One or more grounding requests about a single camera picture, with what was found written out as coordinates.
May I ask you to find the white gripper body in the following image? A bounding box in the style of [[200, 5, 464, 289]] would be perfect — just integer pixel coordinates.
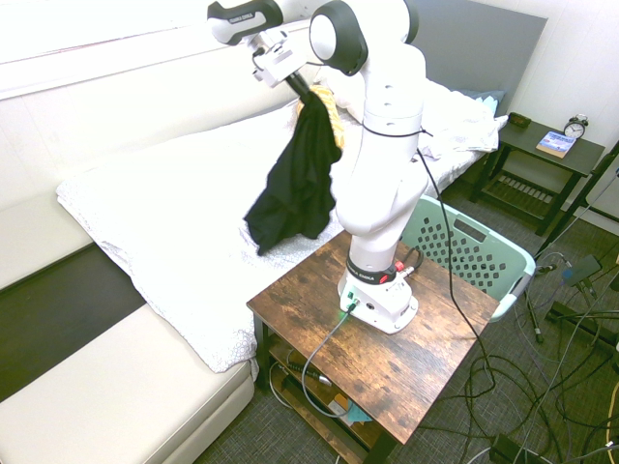
[[251, 28, 307, 89]]

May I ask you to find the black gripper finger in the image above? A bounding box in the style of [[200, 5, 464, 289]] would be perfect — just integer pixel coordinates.
[[285, 72, 310, 102], [292, 70, 315, 98]]

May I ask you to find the blue book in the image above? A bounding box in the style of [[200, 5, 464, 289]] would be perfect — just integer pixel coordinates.
[[535, 130, 576, 160]]

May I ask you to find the orange teal packet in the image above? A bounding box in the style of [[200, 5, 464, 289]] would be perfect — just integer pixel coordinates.
[[332, 393, 373, 427]]

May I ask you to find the black nightstand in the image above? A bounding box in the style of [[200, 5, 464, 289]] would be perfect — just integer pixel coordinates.
[[468, 118, 606, 237]]

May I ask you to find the rustic wooden side table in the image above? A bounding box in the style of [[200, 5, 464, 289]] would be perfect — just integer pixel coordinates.
[[246, 229, 500, 464]]

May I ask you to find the white duvet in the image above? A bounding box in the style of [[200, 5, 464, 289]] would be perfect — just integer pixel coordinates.
[[55, 103, 485, 374]]

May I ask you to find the grey headboard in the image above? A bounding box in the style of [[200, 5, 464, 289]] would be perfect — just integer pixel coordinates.
[[408, 0, 549, 120]]

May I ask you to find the beige bed frame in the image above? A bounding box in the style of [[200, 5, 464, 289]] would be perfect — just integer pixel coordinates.
[[0, 190, 256, 464]]

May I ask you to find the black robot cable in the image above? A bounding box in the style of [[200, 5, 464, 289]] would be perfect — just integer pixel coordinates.
[[360, 123, 489, 368]]

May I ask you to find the mint green laundry basket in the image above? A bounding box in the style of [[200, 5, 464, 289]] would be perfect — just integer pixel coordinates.
[[399, 194, 537, 324]]

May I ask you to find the grey blue power adapter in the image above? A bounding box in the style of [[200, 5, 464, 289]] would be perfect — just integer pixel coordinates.
[[560, 254, 604, 287]]

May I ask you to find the black camera stand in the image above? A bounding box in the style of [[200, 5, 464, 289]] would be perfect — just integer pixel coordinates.
[[534, 139, 619, 257]]

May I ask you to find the teal pillow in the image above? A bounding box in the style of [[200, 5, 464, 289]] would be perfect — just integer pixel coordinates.
[[457, 89, 507, 116]]

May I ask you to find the black alarm clock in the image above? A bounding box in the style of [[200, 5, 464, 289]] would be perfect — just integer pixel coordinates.
[[563, 113, 590, 140]]

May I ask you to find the black garment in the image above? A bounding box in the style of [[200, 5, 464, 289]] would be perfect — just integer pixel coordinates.
[[243, 91, 344, 257]]

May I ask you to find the grey base cable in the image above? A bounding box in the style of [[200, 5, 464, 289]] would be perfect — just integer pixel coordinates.
[[301, 299, 360, 420]]

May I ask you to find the yellow white patterned pillow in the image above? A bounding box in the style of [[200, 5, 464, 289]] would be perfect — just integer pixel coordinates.
[[309, 84, 346, 150]]

